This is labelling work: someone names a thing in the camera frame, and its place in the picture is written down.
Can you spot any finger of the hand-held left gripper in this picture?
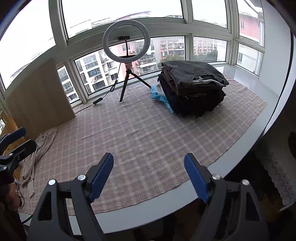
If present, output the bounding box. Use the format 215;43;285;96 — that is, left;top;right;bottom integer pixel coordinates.
2;139;37;168
0;127;26;149

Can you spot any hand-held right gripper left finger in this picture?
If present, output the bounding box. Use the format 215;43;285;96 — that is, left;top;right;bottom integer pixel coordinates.
27;152;114;241

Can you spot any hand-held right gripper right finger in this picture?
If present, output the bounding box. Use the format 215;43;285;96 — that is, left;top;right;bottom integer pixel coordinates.
184;153;270;241

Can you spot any beige garment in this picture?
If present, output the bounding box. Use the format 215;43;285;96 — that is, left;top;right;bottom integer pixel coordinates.
20;127;58;198

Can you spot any wooden board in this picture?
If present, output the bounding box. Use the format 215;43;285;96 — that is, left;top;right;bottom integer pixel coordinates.
5;58;76;141

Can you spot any pink plaid blanket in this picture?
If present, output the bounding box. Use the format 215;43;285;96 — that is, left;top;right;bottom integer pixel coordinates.
17;75;268;215

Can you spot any black folded garment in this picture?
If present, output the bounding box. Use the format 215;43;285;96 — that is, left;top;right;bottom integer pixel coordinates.
157;74;226;123

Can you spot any white lace cloth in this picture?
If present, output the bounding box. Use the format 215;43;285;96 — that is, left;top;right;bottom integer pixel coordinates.
256;130;296;212

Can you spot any light blue folded garment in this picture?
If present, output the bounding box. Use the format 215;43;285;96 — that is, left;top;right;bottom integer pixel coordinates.
151;84;174;114

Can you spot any brown folded garment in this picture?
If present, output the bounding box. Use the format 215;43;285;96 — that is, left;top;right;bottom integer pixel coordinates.
159;67;183;96

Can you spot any black tripod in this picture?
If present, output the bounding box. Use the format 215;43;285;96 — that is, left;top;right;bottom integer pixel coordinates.
117;35;152;103

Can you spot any dark grey folded shirt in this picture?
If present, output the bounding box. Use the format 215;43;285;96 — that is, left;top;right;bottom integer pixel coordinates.
160;60;229;93

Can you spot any black power cable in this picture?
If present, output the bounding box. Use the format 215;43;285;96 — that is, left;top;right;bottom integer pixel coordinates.
74;58;123;114

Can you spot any white ring light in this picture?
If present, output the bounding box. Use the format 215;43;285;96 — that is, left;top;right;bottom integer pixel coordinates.
102;19;151;64

